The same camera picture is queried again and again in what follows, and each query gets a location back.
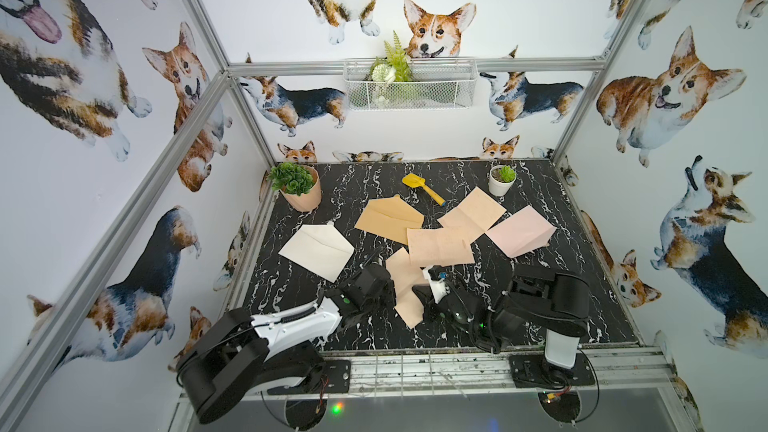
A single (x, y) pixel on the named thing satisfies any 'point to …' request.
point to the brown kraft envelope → (390, 218)
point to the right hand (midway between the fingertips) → (411, 291)
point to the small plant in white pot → (501, 179)
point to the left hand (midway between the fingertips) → (400, 286)
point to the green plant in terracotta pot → (299, 184)
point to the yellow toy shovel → (415, 181)
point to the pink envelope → (523, 231)
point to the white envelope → (320, 248)
